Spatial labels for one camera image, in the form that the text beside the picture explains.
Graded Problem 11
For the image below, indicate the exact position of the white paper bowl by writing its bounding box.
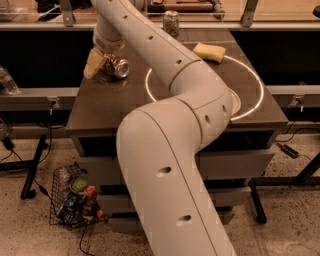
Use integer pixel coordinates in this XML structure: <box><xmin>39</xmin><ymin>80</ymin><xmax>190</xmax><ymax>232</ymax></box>
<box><xmin>229</xmin><ymin>89</ymin><xmax>241</xmax><ymax>116</ymax></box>

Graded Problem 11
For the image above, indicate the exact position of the clear plastic bottle in basket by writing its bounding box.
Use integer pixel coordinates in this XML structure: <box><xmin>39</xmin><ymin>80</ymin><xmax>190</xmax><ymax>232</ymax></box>
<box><xmin>58</xmin><ymin>167</ymin><xmax>71</xmax><ymax>198</ymax></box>

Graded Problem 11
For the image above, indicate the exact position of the blue snack bag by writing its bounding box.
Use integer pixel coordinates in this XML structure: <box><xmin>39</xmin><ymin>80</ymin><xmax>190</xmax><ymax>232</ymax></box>
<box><xmin>58</xmin><ymin>194</ymin><xmax>79</xmax><ymax>225</ymax></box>

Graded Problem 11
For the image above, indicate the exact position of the green lid cup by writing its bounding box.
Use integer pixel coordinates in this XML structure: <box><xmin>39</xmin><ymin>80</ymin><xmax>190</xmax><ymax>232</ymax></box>
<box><xmin>70</xmin><ymin>176</ymin><xmax>87</xmax><ymax>194</ymax></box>

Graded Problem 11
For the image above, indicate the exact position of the clear plastic bottle left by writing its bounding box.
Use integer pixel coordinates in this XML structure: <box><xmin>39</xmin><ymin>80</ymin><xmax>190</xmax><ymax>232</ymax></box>
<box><xmin>0</xmin><ymin>66</ymin><xmax>20</xmax><ymax>95</ymax></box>

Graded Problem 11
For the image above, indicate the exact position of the black table leg left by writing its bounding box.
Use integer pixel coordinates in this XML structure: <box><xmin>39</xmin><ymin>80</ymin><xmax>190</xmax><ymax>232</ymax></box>
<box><xmin>0</xmin><ymin>135</ymin><xmax>46</xmax><ymax>200</ymax></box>

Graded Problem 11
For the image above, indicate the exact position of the grey drawer cabinet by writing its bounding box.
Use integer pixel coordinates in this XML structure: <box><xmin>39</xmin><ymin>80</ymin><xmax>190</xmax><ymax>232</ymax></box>
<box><xmin>65</xmin><ymin>28</ymin><xmax>290</xmax><ymax>234</ymax></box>

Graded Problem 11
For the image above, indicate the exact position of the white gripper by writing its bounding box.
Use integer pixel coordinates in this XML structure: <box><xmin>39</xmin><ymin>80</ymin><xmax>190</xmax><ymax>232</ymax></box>
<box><xmin>84</xmin><ymin>15</ymin><xmax>125</xmax><ymax>79</ymax></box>

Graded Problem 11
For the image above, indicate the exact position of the black table leg right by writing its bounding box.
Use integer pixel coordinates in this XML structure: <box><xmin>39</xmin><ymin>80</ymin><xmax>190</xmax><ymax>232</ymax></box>
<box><xmin>249</xmin><ymin>153</ymin><xmax>320</xmax><ymax>224</ymax></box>

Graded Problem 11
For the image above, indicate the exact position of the bottom grey drawer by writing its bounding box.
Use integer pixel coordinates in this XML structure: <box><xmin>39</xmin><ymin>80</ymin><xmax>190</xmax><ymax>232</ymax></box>
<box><xmin>109</xmin><ymin>208</ymin><xmax>234</xmax><ymax>233</ymax></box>

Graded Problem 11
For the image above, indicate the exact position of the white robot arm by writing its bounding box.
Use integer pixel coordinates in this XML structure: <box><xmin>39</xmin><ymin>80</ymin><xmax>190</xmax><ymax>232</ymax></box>
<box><xmin>91</xmin><ymin>0</ymin><xmax>236</xmax><ymax>256</ymax></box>

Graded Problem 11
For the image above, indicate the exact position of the green white soda can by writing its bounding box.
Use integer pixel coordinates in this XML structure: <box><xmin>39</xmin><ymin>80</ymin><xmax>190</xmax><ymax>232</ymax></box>
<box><xmin>163</xmin><ymin>10</ymin><xmax>179</xmax><ymax>38</ymax></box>

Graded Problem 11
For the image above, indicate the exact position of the black table leg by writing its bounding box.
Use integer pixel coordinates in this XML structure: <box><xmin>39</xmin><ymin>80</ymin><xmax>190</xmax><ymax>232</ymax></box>
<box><xmin>0</xmin><ymin>135</ymin><xmax>46</xmax><ymax>200</ymax></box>
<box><xmin>249</xmin><ymin>153</ymin><xmax>320</xmax><ymax>224</ymax></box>

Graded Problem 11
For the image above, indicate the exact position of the metal railing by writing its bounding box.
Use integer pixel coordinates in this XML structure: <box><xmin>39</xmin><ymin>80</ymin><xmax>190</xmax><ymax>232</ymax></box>
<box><xmin>1</xmin><ymin>0</ymin><xmax>320</xmax><ymax>31</ymax></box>

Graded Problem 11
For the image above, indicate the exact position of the black floor cable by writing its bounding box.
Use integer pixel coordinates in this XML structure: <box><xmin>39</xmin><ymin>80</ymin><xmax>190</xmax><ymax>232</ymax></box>
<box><xmin>0</xmin><ymin>99</ymin><xmax>98</xmax><ymax>256</ymax></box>

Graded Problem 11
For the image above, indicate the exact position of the black power adapter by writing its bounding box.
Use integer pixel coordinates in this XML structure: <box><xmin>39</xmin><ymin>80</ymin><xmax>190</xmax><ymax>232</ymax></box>
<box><xmin>280</xmin><ymin>145</ymin><xmax>299</xmax><ymax>159</ymax></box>

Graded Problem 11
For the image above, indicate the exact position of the top grey drawer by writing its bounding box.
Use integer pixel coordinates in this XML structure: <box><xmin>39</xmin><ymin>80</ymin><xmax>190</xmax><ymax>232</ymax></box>
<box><xmin>78</xmin><ymin>149</ymin><xmax>274</xmax><ymax>185</ymax></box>

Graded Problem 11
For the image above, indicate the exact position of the orange snack bag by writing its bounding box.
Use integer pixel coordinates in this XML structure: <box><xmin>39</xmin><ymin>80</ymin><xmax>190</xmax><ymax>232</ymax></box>
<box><xmin>81</xmin><ymin>186</ymin><xmax>103</xmax><ymax>219</ymax></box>

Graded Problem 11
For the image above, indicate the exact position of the orange soda can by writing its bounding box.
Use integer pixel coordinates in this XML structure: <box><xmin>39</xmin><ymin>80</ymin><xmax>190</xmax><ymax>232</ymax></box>
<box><xmin>102</xmin><ymin>54</ymin><xmax>130</xmax><ymax>79</ymax></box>

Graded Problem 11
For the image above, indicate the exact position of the yellow sponge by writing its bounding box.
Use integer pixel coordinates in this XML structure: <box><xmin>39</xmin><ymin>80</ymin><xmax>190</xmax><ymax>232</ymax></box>
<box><xmin>193</xmin><ymin>43</ymin><xmax>226</xmax><ymax>63</ymax></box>

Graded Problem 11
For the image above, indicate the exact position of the wire basket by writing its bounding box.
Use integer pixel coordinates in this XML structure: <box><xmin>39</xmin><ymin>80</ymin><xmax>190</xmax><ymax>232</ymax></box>
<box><xmin>49</xmin><ymin>164</ymin><xmax>97</xmax><ymax>230</ymax></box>

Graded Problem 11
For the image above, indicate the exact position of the grey drawer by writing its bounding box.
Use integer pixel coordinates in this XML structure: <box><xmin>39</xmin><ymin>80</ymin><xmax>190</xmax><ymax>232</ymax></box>
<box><xmin>109</xmin><ymin>208</ymin><xmax>234</xmax><ymax>233</ymax></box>
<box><xmin>97</xmin><ymin>187</ymin><xmax>251</xmax><ymax>215</ymax></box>
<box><xmin>78</xmin><ymin>149</ymin><xmax>274</xmax><ymax>185</ymax></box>

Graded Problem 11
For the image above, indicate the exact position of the middle grey drawer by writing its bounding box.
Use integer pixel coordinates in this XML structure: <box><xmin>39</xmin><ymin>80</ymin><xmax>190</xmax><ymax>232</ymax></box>
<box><xmin>97</xmin><ymin>187</ymin><xmax>251</xmax><ymax>215</ymax></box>

